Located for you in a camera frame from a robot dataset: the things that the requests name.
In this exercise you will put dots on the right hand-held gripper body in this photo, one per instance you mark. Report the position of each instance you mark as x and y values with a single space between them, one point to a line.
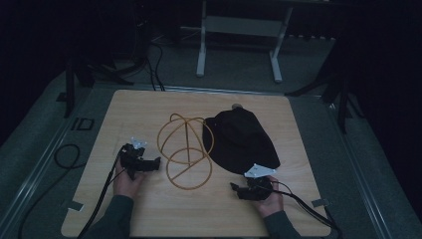
258 186

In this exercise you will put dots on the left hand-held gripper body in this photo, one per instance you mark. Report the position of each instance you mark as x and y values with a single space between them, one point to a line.
132 156

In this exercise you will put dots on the person's right hand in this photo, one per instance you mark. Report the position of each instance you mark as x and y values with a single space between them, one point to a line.
272 203

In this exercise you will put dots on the person's left hand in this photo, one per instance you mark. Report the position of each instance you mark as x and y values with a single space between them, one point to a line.
126 184

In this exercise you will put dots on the black hat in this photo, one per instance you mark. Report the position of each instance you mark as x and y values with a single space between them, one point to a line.
240 141

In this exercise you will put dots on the grey tape piece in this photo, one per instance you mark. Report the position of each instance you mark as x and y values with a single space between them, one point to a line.
320 202
75 205

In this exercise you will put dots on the black metal stand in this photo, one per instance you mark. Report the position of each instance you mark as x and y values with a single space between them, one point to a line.
335 89
83 74

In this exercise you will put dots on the white metal desk frame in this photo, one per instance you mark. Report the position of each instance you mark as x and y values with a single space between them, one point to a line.
242 28

